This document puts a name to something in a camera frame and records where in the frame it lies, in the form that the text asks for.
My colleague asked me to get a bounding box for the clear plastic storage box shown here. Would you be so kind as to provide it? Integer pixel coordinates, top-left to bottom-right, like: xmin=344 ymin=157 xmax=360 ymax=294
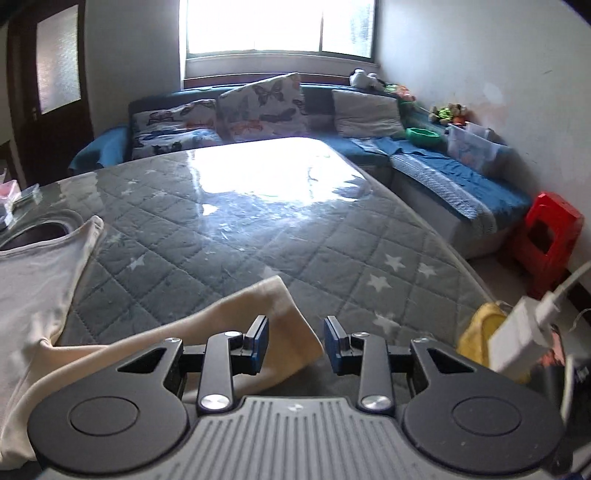
xmin=445 ymin=122 xmax=509 ymax=177

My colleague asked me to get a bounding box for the white charging cable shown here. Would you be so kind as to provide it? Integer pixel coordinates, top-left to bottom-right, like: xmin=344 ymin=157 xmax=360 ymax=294
xmin=538 ymin=261 xmax=591 ymax=325

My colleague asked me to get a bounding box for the cream knit garment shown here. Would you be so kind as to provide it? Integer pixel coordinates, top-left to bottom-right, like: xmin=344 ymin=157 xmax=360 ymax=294
xmin=0 ymin=215 xmax=324 ymax=469

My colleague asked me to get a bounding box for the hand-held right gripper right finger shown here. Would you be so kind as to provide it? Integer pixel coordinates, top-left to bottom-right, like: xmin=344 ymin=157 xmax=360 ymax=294
xmin=323 ymin=316 xmax=479 ymax=412

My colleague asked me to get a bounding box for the blue corner sofa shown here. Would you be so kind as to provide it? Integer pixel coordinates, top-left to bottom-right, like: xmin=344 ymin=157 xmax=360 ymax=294
xmin=68 ymin=73 xmax=534 ymax=260

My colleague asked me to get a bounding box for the square butterfly print pillow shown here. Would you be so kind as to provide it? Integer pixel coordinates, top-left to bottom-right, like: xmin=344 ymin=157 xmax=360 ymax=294
xmin=217 ymin=73 xmax=309 ymax=142

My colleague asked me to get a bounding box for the round black induction cooktop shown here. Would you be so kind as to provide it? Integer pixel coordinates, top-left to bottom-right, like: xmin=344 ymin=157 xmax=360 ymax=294
xmin=0 ymin=210 xmax=88 ymax=252

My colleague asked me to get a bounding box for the dark wooden door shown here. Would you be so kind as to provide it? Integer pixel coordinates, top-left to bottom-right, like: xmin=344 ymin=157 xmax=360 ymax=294
xmin=7 ymin=0 xmax=95 ymax=188

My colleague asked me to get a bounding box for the white power adapter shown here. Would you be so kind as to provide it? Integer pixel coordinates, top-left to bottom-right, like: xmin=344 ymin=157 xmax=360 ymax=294
xmin=488 ymin=295 xmax=553 ymax=373

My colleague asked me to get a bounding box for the grey quilted star table cover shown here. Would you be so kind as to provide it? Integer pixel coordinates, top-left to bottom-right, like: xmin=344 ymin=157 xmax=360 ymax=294
xmin=0 ymin=137 xmax=500 ymax=403

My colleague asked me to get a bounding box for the green plastic bowl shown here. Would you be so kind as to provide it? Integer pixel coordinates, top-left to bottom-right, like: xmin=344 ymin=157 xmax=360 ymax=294
xmin=405 ymin=127 xmax=442 ymax=147

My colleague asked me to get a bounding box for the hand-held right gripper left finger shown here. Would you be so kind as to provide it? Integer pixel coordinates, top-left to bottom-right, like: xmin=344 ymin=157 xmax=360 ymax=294
xmin=117 ymin=316 xmax=271 ymax=414

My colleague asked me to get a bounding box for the long butterfly print pillow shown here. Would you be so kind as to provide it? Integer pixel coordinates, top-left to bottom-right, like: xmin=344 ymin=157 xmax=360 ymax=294
xmin=131 ymin=128 xmax=225 ymax=161
xmin=130 ymin=99 xmax=219 ymax=136

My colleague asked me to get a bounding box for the grey plain pillow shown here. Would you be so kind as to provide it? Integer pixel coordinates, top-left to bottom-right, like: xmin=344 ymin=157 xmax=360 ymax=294
xmin=331 ymin=89 xmax=406 ymax=138

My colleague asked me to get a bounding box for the yellow green plush toy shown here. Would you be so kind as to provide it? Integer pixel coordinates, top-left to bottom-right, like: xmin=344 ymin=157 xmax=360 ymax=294
xmin=429 ymin=104 xmax=470 ymax=126

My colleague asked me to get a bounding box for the red plastic stool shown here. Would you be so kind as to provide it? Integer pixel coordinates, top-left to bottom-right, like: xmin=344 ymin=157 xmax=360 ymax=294
xmin=508 ymin=191 xmax=585 ymax=300

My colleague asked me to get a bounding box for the pale blue packet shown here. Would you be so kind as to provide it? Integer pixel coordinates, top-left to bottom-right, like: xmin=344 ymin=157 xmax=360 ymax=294
xmin=13 ymin=185 xmax=43 ymax=214

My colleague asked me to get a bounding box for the window with sliding panes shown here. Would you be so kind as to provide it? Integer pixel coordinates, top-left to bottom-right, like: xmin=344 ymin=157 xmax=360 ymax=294
xmin=185 ymin=0 xmax=377 ymax=60

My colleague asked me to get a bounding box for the white panda plush toy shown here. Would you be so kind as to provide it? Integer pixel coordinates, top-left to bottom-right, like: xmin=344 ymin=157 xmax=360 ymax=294
xmin=349 ymin=68 xmax=386 ymax=91

